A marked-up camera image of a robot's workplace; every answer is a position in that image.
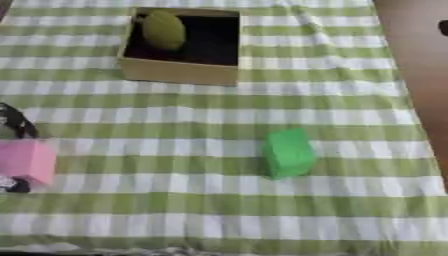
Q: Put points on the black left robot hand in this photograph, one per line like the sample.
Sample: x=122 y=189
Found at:
x=17 y=124

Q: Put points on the pink block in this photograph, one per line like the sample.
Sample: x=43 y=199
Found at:
x=26 y=160

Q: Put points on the tan cardboard box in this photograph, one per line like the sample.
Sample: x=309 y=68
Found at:
x=175 y=71

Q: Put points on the yellow-green oval toy fruit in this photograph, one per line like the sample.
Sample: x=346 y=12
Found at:
x=164 y=30

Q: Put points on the green block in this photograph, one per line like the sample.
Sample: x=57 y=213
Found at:
x=287 y=154

